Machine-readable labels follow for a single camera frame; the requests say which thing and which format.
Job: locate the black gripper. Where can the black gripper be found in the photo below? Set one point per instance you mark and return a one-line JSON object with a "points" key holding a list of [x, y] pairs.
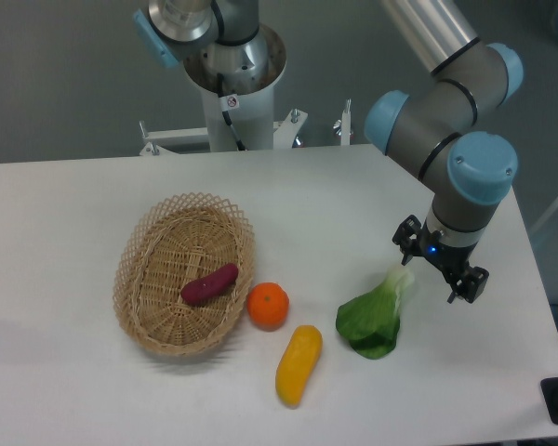
{"points": [[467, 283]]}

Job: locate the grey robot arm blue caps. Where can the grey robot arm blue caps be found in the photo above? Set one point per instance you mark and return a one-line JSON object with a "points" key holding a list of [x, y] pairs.
{"points": [[432, 137]]}

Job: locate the purple sweet potato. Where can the purple sweet potato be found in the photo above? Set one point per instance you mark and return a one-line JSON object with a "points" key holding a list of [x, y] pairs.
{"points": [[212, 285]]}

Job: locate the woven wicker basket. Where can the woven wicker basket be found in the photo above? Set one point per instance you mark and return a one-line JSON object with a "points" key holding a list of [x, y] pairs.
{"points": [[181, 239]]}

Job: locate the green bok choy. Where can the green bok choy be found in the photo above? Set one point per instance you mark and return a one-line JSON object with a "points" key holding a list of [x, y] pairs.
{"points": [[370, 322]]}

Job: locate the yellow mango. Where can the yellow mango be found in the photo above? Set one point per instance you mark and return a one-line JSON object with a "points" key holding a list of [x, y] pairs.
{"points": [[297, 364]]}

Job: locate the orange tangerine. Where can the orange tangerine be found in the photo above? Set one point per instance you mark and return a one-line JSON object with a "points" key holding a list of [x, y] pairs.
{"points": [[268, 305]]}

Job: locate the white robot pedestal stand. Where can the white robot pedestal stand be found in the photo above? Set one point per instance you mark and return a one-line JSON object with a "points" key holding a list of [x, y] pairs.
{"points": [[236, 86]]}

